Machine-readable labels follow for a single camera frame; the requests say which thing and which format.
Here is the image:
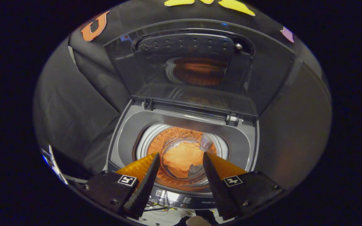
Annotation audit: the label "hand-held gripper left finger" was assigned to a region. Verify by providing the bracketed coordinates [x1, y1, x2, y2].
[82, 152, 161, 219]

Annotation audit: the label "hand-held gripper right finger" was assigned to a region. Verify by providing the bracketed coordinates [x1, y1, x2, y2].
[202, 152, 285, 221]

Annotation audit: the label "orange collared shirt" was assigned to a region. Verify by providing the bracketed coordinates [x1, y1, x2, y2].
[162, 142, 205, 179]

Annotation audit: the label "dark washing machine lid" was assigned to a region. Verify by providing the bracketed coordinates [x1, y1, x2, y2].
[104, 19, 296, 119]

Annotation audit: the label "black cables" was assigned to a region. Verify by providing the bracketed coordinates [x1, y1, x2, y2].
[143, 202, 176, 214]

